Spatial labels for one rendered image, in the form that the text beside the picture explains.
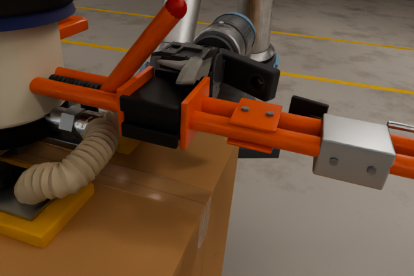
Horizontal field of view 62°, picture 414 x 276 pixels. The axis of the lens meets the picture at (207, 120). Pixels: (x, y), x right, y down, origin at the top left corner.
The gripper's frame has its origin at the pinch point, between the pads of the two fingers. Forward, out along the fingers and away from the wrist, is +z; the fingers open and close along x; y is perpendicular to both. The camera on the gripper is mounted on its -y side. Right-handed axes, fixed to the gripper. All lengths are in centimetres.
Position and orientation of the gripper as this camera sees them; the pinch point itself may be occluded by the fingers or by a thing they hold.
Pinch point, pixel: (186, 109)
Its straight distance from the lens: 40.8
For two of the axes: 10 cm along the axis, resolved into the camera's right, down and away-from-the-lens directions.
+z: -2.8, 4.6, -8.4
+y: -9.6, -1.9, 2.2
